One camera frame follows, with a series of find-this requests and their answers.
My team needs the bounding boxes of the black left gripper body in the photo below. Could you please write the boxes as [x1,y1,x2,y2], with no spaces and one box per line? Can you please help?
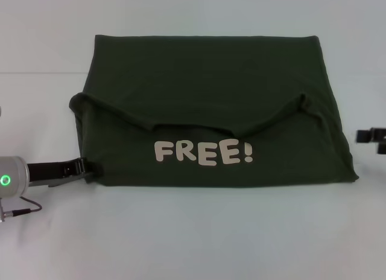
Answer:
[25,158,84,187]

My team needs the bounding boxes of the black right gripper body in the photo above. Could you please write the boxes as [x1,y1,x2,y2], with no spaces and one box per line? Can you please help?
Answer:
[372,127,386,156]

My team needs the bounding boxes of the dark green t-shirt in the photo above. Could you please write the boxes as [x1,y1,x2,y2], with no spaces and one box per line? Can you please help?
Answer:
[68,34,359,189]

